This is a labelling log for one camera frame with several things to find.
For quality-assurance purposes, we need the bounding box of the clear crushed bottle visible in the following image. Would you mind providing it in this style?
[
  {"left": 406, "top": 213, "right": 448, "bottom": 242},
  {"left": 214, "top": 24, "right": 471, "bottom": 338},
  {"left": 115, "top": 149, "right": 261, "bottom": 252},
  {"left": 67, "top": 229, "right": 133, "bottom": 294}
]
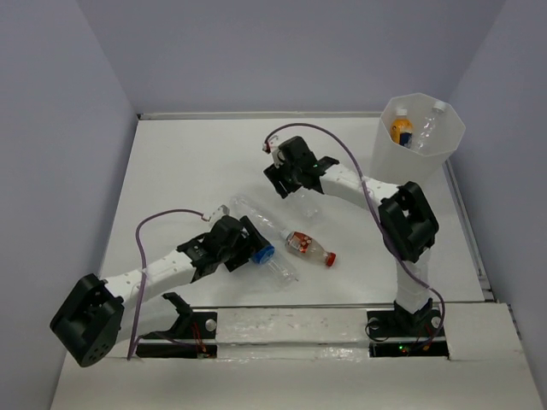
[{"left": 229, "top": 195, "right": 285, "bottom": 240}]

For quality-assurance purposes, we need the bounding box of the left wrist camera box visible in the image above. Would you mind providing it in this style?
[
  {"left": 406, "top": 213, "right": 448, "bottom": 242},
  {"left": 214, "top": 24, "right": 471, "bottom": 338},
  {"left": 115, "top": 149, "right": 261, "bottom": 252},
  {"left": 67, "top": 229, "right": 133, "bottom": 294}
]
[{"left": 201, "top": 204, "right": 230, "bottom": 226}]

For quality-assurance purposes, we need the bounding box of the orange juice bottle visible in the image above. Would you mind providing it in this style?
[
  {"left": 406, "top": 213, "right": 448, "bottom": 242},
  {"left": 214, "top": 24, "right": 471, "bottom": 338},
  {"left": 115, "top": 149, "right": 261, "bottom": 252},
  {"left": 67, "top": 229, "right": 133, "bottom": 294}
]
[{"left": 390, "top": 108, "right": 414, "bottom": 148}]

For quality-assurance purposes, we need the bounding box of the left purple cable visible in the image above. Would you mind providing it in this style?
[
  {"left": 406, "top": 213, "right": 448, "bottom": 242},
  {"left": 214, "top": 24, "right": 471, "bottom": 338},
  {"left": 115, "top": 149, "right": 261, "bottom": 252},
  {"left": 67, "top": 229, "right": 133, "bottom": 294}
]
[{"left": 126, "top": 208, "right": 206, "bottom": 360}]

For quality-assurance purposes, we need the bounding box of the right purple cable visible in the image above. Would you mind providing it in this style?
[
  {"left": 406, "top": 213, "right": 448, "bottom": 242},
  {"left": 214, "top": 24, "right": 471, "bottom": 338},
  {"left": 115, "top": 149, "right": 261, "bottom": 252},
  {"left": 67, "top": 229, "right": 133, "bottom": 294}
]
[{"left": 262, "top": 122, "right": 446, "bottom": 343}]

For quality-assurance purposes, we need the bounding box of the white plastic bin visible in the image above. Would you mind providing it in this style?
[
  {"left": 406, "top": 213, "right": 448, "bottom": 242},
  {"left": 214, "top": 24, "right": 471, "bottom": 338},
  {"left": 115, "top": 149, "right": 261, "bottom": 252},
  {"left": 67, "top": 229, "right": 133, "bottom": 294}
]
[{"left": 368, "top": 93, "right": 465, "bottom": 185}]

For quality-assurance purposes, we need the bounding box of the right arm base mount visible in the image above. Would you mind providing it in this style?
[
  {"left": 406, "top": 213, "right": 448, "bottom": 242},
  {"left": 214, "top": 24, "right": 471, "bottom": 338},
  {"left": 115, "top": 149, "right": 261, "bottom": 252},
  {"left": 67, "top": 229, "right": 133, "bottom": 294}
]
[{"left": 364, "top": 298, "right": 450, "bottom": 359}]

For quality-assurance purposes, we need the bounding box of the blue label water bottle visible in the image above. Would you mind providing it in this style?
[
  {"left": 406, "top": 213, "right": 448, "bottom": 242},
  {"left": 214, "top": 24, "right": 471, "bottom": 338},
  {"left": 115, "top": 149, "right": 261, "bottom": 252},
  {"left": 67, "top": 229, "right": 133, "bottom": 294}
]
[{"left": 250, "top": 245, "right": 299, "bottom": 288}]

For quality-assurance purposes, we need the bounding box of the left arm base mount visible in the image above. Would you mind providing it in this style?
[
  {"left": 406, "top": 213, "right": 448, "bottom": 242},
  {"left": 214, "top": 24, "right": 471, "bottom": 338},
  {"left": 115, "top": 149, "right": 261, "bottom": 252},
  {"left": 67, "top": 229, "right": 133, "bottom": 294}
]
[{"left": 135, "top": 292, "right": 218, "bottom": 359}]

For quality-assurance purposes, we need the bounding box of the red cap tea bottle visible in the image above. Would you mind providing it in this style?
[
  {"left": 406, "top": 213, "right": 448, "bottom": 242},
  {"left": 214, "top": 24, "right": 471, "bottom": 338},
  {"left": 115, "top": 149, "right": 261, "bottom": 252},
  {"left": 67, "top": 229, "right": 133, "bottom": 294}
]
[{"left": 280, "top": 230, "right": 337, "bottom": 267}]

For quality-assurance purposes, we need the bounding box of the clear long bottle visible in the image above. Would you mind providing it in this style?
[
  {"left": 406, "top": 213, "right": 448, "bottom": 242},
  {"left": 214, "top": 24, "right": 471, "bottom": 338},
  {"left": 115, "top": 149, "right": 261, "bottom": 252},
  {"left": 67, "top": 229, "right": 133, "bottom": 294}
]
[{"left": 294, "top": 190, "right": 322, "bottom": 220}]

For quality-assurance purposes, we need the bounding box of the purple cable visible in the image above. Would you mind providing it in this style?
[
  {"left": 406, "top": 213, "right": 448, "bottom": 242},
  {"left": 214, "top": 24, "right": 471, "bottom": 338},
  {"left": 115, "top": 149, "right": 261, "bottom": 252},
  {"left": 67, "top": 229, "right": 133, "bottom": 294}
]
[
  {"left": 262, "top": 122, "right": 446, "bottom": 343},
  {"left": 126, "top": 208, "right": 206, "bottom": 360}
]

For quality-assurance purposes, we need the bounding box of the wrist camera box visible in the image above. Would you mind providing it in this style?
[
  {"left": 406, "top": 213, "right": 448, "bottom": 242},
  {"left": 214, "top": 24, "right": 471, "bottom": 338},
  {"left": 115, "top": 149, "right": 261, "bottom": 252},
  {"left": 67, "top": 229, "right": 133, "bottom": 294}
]
[
  {"left": 201, "top": 204, "right": 230, "bottom": 226},
  {"left": 262, "top": 134, "right": 285, "bottom": 167}
]

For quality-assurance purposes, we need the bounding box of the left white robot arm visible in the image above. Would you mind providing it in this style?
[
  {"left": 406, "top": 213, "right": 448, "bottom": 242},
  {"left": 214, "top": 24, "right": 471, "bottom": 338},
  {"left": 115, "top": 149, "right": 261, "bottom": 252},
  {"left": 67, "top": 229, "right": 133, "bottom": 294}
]
[{"left": 50, "top": 215, "right": 275, "bottom": 367}]

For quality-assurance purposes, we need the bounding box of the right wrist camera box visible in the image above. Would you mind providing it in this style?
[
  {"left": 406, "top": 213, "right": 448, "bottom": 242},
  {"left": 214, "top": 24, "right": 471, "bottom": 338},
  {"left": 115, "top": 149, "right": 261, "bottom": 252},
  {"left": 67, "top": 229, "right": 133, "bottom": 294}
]
[{"left": 262, "top": 134, "right": 285, "bottom": 167}]

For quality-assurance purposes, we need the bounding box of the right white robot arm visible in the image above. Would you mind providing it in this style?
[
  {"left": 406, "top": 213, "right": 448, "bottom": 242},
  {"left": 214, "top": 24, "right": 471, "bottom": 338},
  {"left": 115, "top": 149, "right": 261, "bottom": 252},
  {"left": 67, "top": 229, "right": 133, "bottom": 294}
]
[{"left": 263, "top": 135, "right": 439, "bottom": 335}]

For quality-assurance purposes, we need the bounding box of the clear bottle white cap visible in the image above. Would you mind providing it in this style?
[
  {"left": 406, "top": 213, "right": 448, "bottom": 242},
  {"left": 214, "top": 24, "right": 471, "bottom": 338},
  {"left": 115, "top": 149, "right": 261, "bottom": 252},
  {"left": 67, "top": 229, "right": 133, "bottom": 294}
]
[{"left": 410, "top": 100, "right": 447, "bottom": 155}]

